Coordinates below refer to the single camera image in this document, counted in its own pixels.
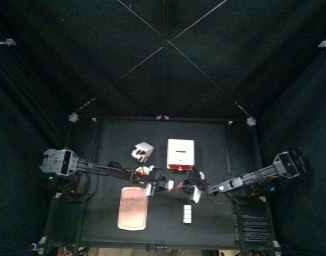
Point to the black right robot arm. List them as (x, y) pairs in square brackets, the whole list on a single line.
[(259, 173)]

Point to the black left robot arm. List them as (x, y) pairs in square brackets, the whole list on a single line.
[(63, 161)]

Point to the orange toy fruit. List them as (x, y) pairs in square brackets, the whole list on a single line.
[(143, 171)]

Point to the small white plate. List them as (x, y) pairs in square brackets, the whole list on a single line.
[(140, 168)]

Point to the pink rectangular tray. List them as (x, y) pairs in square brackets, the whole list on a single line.
[(132, 208)]

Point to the wooden box with red drawer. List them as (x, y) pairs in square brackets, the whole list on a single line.
[(180, 153)]

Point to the white toy knife block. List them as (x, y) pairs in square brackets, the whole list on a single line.
[(145, 147)]

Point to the white cloth clip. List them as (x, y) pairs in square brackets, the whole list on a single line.
[(324, 44), (9, 42)]

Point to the white pole foot bracket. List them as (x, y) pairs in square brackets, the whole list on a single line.
[(161, 117)]

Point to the white frame corner bracket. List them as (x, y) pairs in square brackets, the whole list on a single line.
[(72, 117), (251, 121)]

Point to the vertical frame pole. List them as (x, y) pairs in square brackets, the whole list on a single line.
[(163, 73)]

